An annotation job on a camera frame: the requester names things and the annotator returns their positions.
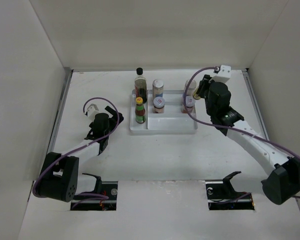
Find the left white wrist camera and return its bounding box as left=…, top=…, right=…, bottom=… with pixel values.
left=85, top=103, right=100, bottom=122

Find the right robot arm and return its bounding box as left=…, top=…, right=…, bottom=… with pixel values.
left=197, top=74, right=300, bottom=205

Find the dark soy sauce bottle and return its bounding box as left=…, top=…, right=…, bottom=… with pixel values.
left=134, top=67, right=148, bottom=103

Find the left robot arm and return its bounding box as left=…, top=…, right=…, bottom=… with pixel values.
left=32, top=106, right=124, bottom=203

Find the orange spice jar back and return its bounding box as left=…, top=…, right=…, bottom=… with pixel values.
left=181, top=95, right=196, bottom=114

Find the white divided organizer tray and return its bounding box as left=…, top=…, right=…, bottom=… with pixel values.
left=129, top=90, right=198, bottom=136

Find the white granule jar blue label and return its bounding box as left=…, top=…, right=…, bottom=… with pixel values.
left=152, top=79, right=164, bottom=99

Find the orange spice jar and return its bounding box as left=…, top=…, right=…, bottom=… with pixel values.
left=181, top=95, right=196, bottom=114
left=153, top=96, right=166, bottom=114

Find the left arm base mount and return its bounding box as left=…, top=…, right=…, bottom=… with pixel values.
left=70, top=173, right=119, bottom=212

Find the orange spice jar front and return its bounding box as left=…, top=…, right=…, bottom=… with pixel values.
left=153, top=96, right=166, bottom=114

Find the small yellow oil bottle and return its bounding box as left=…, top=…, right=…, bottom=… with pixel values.
left=192, top=86, right=201, bottom=100

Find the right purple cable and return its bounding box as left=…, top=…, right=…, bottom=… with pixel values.
left=182, top=66, right=300, bottom=201

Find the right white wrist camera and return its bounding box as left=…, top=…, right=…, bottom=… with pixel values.
left=212, top=65, right=232, bottom=84

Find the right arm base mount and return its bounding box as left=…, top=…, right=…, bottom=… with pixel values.
left=205, top=171, right=255, bottom=211

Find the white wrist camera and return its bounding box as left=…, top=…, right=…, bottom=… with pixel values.
left=85, top=103, right=100, bottom=122
left=212, top=65, right=232, bottom=84

